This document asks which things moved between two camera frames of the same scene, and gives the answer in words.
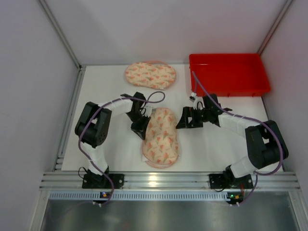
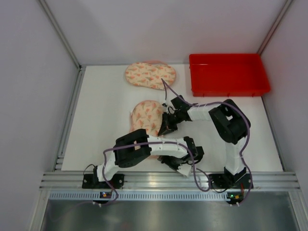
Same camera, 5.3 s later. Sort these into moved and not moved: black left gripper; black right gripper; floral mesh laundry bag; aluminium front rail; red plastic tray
Moved: black left gripper; black right gripper
Not moved: aluminium front rail; red plastic tray; floral mesh laundry bag
